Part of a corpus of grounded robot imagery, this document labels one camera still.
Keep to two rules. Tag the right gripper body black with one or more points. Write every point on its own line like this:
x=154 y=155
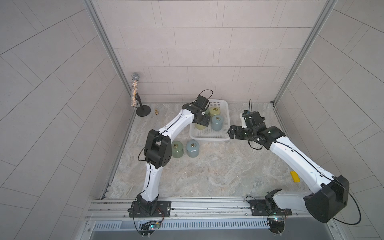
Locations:
x=245 y=134

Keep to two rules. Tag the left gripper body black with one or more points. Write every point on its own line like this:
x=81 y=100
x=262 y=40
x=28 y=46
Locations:
x=202 y=119

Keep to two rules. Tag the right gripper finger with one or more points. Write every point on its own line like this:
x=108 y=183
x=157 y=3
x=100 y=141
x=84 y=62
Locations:
x=233 y=129
x=233 y=135

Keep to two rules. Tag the yellow-green tea canister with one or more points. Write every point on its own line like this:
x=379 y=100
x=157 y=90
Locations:
x=200 y=127

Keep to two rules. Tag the blue tea canister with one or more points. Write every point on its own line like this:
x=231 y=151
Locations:
x=193 y=148
x=217 y=122

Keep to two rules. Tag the white plastic basket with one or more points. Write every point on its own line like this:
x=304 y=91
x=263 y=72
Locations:
x=208 y=134

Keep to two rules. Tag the blue tea canister front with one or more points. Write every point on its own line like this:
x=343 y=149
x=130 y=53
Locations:
x=193 y=148

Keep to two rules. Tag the dark green tea canister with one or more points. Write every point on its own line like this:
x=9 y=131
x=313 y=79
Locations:
x=177 y=149

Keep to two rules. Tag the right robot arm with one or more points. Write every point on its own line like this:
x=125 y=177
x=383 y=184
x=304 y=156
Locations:
x=327 y=194

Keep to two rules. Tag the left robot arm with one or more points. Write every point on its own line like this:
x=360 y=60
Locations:
x=158 y=149

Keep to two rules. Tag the microphone on black stand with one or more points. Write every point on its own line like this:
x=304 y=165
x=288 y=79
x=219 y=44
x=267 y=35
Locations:
x=141 y=110

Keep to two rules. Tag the yellow block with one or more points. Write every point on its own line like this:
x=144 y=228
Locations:
x=295 y=177

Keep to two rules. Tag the white vent grille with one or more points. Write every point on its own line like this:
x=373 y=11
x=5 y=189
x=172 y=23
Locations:
x=204 y=224

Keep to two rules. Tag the right circuit board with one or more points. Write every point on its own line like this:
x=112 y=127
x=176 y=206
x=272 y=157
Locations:
x=277 y=225

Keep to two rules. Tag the circuit board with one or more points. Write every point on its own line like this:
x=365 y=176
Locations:
x=148 y=228
x=277 y=225

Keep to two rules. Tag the left circuit board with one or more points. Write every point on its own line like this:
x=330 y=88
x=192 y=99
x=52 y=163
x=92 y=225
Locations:
x=148 y=228

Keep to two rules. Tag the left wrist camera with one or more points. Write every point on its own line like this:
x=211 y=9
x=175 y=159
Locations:
x=202 y=102

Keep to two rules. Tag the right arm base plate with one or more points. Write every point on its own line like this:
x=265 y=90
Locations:
x=258 y=207

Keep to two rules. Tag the aluminium mounting rail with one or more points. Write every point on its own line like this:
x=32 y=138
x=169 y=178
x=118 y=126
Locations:
x=181 y=209

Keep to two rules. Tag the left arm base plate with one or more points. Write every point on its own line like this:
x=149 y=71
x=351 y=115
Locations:
x=162 y=208

